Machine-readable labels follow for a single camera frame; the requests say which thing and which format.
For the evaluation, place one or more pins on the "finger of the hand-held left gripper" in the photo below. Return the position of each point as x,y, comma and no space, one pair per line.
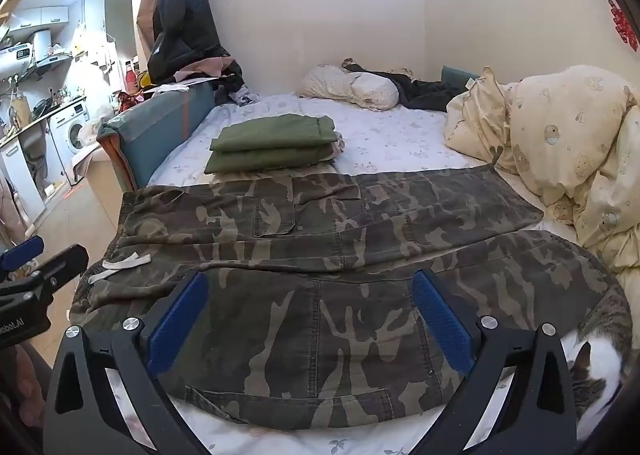
65,262
20,253

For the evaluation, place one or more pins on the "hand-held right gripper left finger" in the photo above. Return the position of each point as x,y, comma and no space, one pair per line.
180,320

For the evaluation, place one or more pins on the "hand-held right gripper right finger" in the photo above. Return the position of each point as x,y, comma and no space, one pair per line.
440,320

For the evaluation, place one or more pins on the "camouflage pants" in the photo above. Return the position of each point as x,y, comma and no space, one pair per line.
320,335

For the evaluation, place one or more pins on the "folded green pants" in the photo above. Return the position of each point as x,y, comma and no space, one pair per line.
275,132
265,161

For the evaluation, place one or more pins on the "person's left hand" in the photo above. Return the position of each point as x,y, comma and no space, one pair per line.
31,395

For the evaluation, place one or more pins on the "white floor cabinet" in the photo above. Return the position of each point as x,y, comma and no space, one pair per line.
20,185

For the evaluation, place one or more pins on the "beige bedside cabinet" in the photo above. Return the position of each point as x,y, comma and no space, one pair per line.
100,170

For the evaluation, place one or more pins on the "white washing machine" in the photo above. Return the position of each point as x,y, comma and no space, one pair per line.
70,135

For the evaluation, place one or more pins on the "teal bed board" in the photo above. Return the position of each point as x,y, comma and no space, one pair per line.
160,130

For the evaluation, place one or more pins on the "tabby and white cat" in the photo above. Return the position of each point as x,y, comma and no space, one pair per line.
597,365

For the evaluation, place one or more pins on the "floral white bed sheet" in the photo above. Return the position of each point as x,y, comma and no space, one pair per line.
390,140

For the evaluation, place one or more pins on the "white water heater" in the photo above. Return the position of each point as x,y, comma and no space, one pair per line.
25,55

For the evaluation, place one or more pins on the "folded beige cloth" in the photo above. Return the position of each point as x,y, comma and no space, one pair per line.
339,145

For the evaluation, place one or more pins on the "cream printed duvet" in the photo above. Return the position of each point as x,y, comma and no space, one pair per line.
565,135

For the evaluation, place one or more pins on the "dark clothing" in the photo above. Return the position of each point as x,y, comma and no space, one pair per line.
425,90

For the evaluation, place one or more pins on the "pink cloth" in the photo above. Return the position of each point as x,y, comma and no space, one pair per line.
207,67

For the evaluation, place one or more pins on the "teal cushion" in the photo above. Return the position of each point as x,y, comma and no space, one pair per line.
457,77

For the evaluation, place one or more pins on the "cream floral pillow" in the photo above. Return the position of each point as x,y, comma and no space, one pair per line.
350,85

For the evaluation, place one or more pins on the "hanging dark garment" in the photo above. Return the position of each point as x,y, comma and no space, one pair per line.
185,10

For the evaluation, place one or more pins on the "red wall decoration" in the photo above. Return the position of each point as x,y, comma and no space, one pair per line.
625,27

